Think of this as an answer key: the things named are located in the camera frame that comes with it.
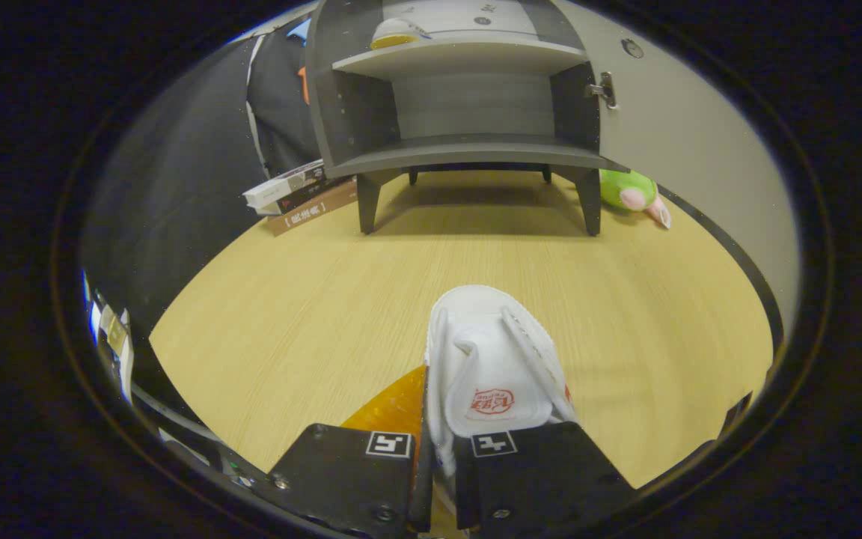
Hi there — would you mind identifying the green and pink plush toy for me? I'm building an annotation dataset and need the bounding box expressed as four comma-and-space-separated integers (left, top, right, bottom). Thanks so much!
599, 168, 673, 230

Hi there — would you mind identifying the silver door hinge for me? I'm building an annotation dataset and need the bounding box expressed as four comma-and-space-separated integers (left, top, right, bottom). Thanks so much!
584, 71, 617, 111

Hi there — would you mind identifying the dark book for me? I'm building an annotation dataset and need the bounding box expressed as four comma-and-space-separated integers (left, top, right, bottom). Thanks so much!
255, 176, 349, 218

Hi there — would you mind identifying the black backdrop cloth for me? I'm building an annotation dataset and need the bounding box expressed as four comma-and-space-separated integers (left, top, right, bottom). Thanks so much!
79, 19, 327, 338

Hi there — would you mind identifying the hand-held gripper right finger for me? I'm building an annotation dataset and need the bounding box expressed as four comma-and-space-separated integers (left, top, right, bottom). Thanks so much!
452, 421, 636, 539

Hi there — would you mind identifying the white shoe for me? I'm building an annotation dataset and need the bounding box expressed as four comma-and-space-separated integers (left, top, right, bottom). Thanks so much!
370, 17, 433, 51
424, 284, 578, 480

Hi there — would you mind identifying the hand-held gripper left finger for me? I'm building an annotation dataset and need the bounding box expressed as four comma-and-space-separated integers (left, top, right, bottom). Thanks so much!
266, 365, 432, 538

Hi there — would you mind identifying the brown book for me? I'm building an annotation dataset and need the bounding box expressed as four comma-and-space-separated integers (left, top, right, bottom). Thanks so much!
266, 180, 359, 237

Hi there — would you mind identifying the grey shoe cabinet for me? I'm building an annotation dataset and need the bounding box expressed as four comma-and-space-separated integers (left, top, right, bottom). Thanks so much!
304, 0, 630, 237

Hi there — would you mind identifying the blue printed box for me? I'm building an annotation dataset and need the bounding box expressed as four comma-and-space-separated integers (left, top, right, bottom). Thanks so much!
83, 271, 106, 345

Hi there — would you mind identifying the cluttered white side shelf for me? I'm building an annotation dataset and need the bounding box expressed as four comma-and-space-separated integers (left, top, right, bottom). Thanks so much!
98, 303, 136, 405

